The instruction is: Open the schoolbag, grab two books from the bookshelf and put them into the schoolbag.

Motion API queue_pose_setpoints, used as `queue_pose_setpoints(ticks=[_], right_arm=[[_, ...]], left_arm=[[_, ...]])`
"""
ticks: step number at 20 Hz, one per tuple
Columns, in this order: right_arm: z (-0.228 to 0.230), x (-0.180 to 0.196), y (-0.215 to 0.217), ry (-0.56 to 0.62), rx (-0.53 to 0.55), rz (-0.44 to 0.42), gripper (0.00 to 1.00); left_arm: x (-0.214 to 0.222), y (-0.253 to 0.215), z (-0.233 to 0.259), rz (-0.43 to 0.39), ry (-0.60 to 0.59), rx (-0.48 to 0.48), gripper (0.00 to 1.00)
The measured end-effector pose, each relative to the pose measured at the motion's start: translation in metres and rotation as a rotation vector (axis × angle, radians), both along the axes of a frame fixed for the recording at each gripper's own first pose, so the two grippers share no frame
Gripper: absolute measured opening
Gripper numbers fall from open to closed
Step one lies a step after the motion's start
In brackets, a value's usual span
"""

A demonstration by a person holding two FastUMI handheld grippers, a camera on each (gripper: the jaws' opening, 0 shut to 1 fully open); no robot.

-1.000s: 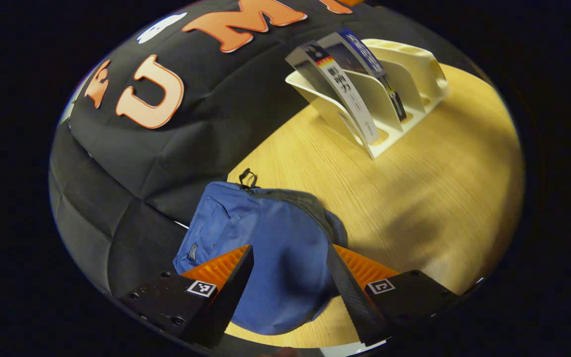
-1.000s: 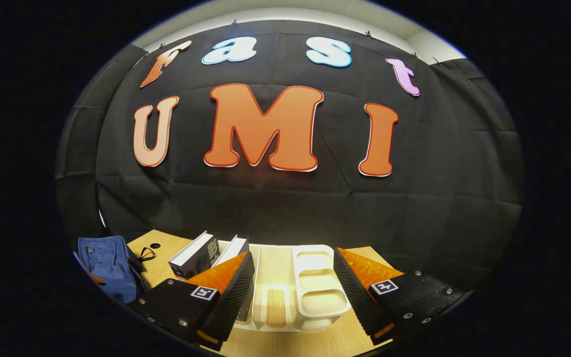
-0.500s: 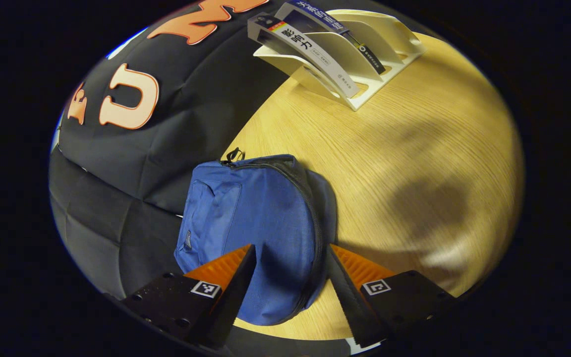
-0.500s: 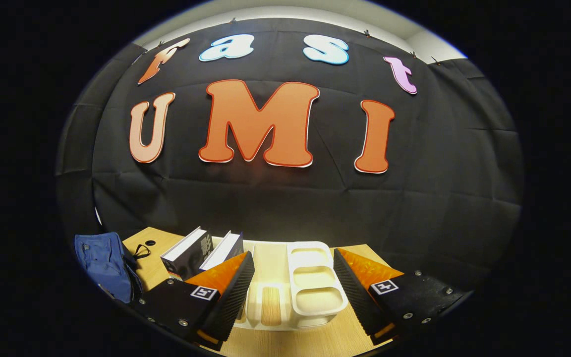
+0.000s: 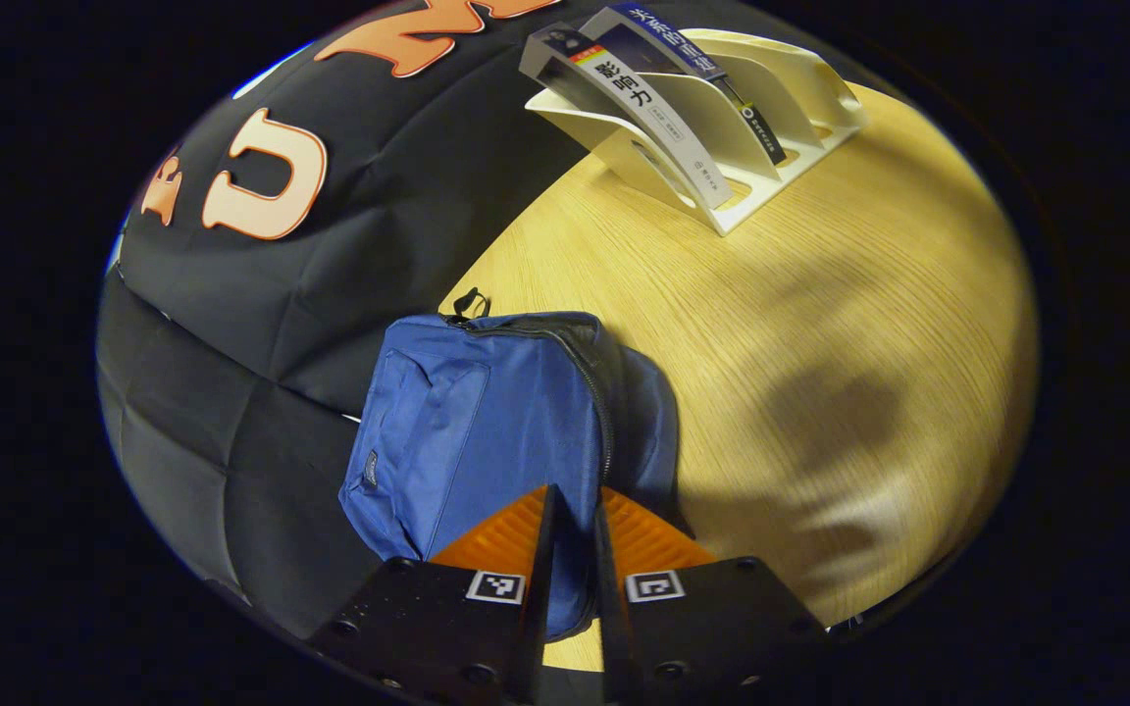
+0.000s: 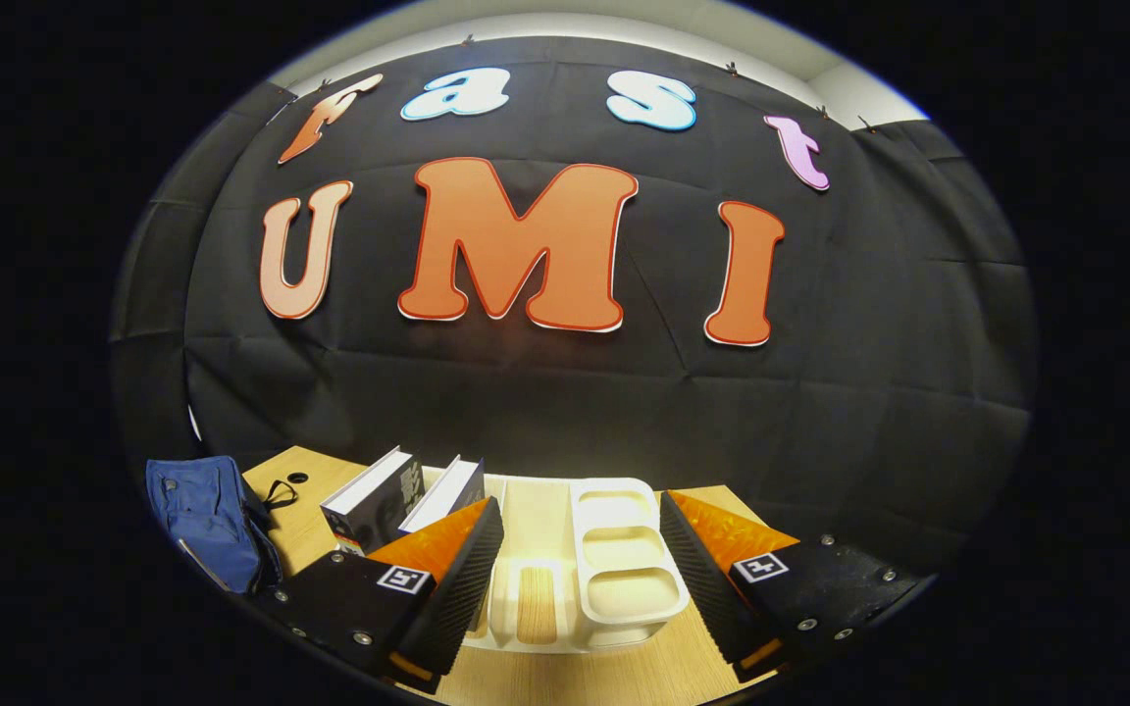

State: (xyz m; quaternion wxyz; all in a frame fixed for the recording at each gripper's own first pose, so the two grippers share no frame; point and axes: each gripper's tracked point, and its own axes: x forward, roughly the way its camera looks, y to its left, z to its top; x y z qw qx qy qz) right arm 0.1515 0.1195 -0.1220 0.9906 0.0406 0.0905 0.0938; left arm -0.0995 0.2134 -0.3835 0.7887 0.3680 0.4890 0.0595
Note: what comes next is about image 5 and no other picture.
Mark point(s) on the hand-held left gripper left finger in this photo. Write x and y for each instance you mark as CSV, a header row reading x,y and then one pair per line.
x,y
540,608

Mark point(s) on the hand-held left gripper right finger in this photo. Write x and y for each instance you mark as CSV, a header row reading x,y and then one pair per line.
x,y
612,618

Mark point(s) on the blue schoolbag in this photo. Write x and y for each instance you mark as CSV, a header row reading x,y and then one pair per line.
x,y
487,422

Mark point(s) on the white book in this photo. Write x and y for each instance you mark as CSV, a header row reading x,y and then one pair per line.
x,y
639,103

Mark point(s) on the white bookshelf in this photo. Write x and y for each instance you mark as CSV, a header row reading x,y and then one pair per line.
x,y
800,98

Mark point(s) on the blue book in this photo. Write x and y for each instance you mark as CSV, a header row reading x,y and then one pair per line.
x,y
683,54

